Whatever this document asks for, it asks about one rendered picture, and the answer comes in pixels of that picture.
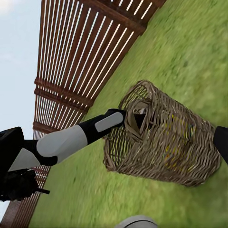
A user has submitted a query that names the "wicker basket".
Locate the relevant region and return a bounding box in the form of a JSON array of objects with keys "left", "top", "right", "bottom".
[{"left": 102, "top": 79, "right": 222, "bottom": 188}]

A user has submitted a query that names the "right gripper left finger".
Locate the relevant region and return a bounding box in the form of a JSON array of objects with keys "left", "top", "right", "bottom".
[{"left": 0, "top": 126, "right": 25, "bottom": 183}]

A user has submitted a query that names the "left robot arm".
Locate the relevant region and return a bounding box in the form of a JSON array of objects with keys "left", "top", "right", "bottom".
[{"left": 9, "top": 108, "right": 147, "bottom": 171}]

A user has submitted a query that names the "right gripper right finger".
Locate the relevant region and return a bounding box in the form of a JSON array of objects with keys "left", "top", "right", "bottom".
[{"left": 213, "top": 126, "right": 228, "bottom": 164}]

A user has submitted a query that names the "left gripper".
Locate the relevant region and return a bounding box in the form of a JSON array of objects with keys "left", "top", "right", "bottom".
[{"left": 135, "top": 113, "right": 145, "bottom": 129}]

